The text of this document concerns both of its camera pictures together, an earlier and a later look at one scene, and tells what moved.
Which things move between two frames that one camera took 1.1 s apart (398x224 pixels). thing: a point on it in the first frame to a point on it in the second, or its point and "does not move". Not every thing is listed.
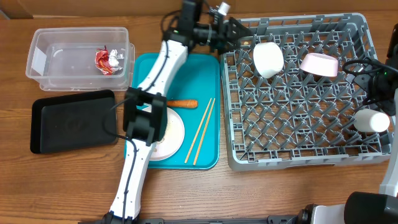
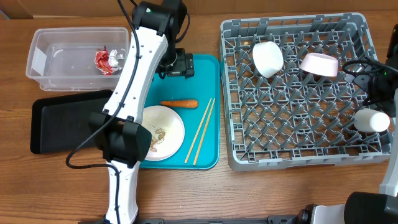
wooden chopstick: x=198 y=129 does not move
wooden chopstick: x=211 y=111 does not move
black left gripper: x=222 y=39 to x=183 y=65
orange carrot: x=183 y=103 does not move
